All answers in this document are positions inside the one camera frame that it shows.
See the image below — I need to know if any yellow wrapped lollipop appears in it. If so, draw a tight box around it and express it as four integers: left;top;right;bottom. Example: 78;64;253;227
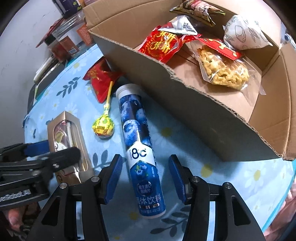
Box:
92;81;115;139

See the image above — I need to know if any clear bag yellow puffed snack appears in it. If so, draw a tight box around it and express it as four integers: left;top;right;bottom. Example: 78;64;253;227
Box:
194;45;266;106

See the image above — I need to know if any long red sauce packet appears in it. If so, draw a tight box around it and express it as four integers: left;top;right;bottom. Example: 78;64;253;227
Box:
198;38;243;60

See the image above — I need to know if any blue tablet drink tube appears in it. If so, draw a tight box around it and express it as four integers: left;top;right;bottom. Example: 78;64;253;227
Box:
116;84;166;219

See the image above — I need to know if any dark book stack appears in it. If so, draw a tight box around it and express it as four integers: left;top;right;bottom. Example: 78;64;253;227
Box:
27;55;68;113

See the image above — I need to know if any silver foil snack packet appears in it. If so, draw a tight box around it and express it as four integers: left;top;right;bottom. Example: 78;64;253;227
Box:
159;15;198;36

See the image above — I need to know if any large cardboard box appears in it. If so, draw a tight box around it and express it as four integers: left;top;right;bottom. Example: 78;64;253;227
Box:
83;1;295;161

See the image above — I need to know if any small red candy packet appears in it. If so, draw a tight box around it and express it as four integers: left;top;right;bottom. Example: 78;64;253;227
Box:
83;57;123;103

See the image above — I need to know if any white illustrated snack bag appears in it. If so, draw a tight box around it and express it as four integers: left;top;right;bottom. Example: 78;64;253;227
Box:
223;15;273;50

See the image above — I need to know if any person left hand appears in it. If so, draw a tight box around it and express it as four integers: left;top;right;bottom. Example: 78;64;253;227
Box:
3;202;41;240

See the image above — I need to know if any nutritious cereal packet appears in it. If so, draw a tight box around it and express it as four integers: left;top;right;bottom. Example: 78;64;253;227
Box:
170;0;226;27

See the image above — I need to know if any pink padded jacket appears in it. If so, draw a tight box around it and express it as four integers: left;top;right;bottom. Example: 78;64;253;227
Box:
264;180;295;240

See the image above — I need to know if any clear jar brown label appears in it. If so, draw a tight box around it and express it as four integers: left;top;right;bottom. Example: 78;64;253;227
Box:
52;13;87;58

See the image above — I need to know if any red crinkled snack packet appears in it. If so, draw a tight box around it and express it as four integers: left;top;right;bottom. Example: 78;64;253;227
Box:
138;26;202;63

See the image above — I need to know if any gold Dove chocolate box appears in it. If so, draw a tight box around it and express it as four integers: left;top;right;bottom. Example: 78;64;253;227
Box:
47;111;95;186

